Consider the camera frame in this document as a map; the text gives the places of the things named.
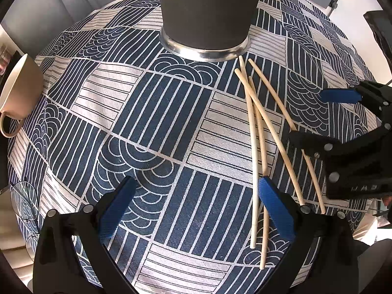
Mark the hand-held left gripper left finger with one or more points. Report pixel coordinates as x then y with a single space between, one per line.
118 209

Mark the beige ceramic mug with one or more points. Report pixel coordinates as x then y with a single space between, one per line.
21 88

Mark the black metal utensil holder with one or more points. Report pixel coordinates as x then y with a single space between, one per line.
211 15

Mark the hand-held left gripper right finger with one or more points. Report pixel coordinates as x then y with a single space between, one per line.
275 213

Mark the clear round eyeglasses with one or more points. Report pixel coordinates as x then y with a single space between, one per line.
24 202

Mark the wooden chopstick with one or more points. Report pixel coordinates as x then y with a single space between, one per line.
254 159
262 147
269 128
272 93

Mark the blue white patterned tablecloth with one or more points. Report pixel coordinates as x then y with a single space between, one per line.
153 113

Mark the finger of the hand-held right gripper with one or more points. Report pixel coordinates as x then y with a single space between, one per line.
340 95
309 142

